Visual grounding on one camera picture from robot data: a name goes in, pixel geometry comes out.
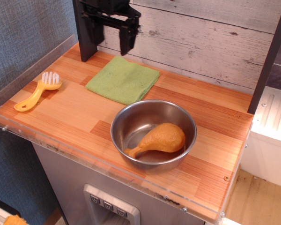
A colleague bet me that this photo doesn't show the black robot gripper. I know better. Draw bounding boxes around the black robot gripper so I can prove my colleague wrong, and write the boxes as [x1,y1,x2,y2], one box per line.
[80,0,141,56]

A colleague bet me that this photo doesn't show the green towel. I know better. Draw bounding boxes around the green towel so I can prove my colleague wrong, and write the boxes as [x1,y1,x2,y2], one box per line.
[86,56,159,105]

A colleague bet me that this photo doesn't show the yellow dish brush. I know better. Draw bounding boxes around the yellow dish brush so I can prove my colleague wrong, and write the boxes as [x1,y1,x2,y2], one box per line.
[14,71,62,112]

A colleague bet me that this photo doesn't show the stainless steel bowl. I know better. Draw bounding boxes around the stainless steel bowl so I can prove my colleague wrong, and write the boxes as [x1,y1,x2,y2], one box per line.
[111,100,197,173]

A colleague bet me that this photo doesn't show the orange toy chicken drumstick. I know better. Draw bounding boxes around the orange toy chicken drumstick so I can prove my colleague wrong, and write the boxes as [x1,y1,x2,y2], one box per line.
[124,123,186,158]

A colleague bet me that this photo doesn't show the grey toy fridge cabinet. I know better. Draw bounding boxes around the grey toy fridge cabinet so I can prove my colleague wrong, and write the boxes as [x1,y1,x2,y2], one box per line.
[33,144,205,225]

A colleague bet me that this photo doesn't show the white toy sink unit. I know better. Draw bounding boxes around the white toy sink unit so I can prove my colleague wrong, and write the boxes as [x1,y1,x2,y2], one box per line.
[240,87,281,186]

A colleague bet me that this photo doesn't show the clear acrylic table guard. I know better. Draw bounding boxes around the clear acrylic table guard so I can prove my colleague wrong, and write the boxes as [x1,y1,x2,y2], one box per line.
[0,110,225,221]

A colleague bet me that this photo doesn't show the orange object at corner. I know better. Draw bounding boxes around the orange object at corner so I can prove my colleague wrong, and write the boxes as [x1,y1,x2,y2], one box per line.
[0,215,28,225]

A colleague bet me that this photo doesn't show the dark left frame post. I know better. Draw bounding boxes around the dark left frame post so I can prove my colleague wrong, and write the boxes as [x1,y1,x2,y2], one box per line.
[73,0,97,62]

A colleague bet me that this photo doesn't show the dark frame post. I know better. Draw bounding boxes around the dark frame post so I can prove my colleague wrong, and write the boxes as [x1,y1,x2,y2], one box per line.
[247,17,281,114]
[73,0,97,62]

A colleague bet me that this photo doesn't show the dark right frame post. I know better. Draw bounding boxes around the dark right frame post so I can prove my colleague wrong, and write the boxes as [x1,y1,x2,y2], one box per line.
[247,17,281,114]

